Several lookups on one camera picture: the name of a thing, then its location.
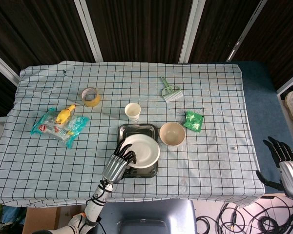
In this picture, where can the light blue checked tablecloth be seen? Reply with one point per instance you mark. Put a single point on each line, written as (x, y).
(210, 85)

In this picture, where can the yellow packing tape roll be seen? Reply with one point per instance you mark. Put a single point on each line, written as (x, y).
(94, 102)

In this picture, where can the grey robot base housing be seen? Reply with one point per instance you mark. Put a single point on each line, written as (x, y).
(144, 212)

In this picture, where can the beige round bowl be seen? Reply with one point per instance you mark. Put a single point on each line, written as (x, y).
(172, 135)

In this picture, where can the white partition frame post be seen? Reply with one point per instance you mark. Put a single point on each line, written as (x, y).
(191, 29)
(88, 26)
(2, 64)
(290, 84)
(246, 29)

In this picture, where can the white round plate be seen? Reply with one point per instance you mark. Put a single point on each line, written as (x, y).
(146, 151)

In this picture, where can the green foil sachet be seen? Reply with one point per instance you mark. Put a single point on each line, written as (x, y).
(193, 121)

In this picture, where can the brown cardboard box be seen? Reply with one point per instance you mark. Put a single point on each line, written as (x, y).
(39, 219)

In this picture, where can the white paper cup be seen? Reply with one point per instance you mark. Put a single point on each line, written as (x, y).
(132, 111)

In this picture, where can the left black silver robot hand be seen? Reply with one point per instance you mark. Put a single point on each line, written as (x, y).
(114, 168)

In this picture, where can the blue clear snack package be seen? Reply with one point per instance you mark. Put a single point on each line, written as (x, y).
(63, 132)

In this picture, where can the yellow rubber chicken toy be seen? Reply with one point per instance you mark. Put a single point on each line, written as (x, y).
(62, 115)

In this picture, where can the green small hand brush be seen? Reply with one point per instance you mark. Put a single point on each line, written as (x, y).
(171, 95)

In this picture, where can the black metal rectangular tray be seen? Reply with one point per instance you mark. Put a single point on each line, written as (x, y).
(136, 130)

